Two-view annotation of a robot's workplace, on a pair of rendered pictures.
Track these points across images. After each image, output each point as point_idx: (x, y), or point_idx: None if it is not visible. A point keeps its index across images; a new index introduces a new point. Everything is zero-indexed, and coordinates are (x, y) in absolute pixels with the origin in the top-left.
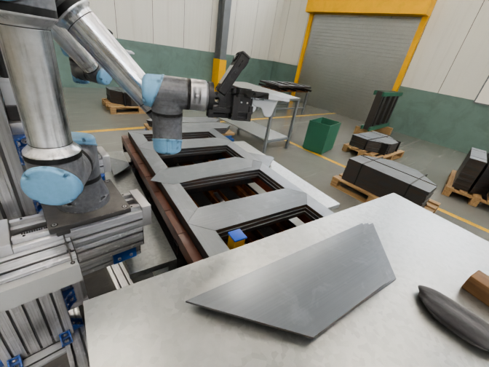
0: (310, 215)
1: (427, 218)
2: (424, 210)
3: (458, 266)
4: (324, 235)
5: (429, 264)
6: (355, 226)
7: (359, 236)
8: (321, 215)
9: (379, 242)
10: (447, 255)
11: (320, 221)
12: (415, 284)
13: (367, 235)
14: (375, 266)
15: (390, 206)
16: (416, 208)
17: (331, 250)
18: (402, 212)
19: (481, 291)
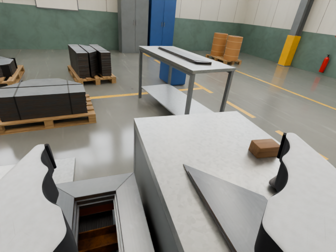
0: (89, 203)
1: (175, 122)
2: (164, 117)
3: (233, 144)
4: (206, 229)
5: (235, 160)
6: (197, 184)
7: (215, 191)
8: (103, 191)
9: (214, 177)
10: (222, 143)
11: (175, 216)
12: (263, 185)
13: (212, 183)
14: (262, 205)
15: (155, 134)
16: (161, 120)
17: (247, 239)
18: (165, 132)
19: (266, 152)
